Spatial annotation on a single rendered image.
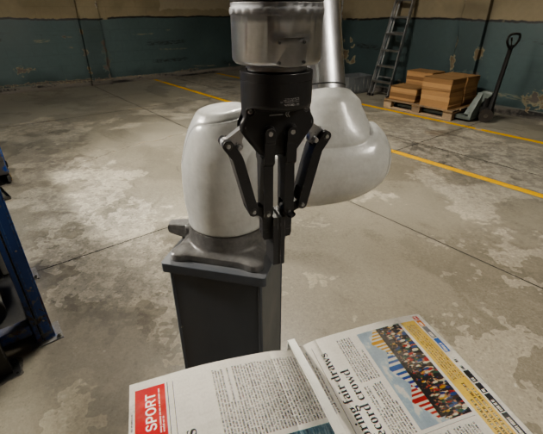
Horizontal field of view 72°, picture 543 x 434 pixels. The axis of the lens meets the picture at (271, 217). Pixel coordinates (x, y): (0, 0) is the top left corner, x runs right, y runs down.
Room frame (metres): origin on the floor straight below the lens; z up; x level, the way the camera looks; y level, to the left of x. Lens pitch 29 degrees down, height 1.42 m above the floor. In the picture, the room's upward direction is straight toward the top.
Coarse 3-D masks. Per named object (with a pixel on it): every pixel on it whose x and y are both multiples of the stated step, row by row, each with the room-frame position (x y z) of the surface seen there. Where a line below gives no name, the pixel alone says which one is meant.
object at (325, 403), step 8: (296, 344) 0.33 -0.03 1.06; (296, 352) 0.31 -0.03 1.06; (304, 360) 0.30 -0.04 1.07; (304, 368) 0.29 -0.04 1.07; (312, 376) 0.27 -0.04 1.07; (312, 384) 0.26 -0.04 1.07; (320, 384) 0.26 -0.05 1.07; (320, 392) 0.25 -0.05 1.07; (320, 400) 0.24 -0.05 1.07; (328, 400) 0.24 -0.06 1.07; (328, 408) 0.24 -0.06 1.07; (328, 416) 0.23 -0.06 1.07; (336, 416) 0.23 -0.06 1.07; (336, 424) 0.22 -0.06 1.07; (336, 432) 0.21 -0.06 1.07; (344, 432) 0.21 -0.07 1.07
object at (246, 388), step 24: (240, 360) 0.30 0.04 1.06; (264, 360) 0.30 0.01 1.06; (144, 384) 0.27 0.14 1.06; (168, 384) 0.27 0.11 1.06; (192, 384) 0.27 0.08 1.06; (216, 384) 0.27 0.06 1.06; (240, 384) 0.27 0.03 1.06; (264, 384) 0.27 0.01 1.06; (144, 408) 0.24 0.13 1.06; (168, 408) 0.24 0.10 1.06; (192, 408) 0.24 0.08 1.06; (216, 408) 0.24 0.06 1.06; (240, 408) 0.24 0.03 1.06; (264, 408) 0.24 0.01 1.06; (288, 408) 0.25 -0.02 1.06; (144, 432) 0.22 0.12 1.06; (168, 432) 0.22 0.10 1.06; (192, 432) 0.22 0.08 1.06; (216, 432) 0.22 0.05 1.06; (240, 432) 0.22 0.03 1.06; (264, 432) 0.22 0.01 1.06; (288, 432) 0.22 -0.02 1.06
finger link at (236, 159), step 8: (224, 136) 0.40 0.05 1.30; (224, 144) 0.38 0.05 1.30; (232, 144) 0.38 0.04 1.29; (232, 152) 0.38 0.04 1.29; (232, 160) 0.39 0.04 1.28; (240, 160) 0.39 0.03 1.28; (240, 168) 0.39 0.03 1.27; (240, 176) 0.39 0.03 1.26; (248, 176) 0.39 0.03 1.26; (240, 184) 0.39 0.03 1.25; (248, 184) 0.39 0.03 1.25; (240, 192) 0.40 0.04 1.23; (248, 192) 0.39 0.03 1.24; (248, 200) 0.39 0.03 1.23; (248, 208) 0.39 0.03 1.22; (256, 208) 0.39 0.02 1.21
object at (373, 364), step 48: (336, 336) 0.34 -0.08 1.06; (384, 336) 0.34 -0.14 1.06; (432, 336) 0.34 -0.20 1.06; (384, 384) 0.27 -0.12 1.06; (432, 384) 0.27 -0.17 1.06; (480, 384) 0.27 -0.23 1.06; (384, 432) 0.22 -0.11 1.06; (432, 432) 0.22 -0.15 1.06; (480, 432) 0.22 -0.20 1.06; (528, 432) 0.22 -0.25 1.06
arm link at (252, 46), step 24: (240, 24) 0.38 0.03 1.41; (264, 24) 0.37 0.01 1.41; (288, 24) 0.37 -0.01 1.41; (312, 24) 0.38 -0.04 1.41; (240, 48) 0.38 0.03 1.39; (264, 48) 0.37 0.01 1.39; (288, 48) 0.37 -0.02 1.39; (312, 48) 0.38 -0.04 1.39; (264, 72) 0.38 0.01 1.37; (288, 72) 0.38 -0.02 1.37
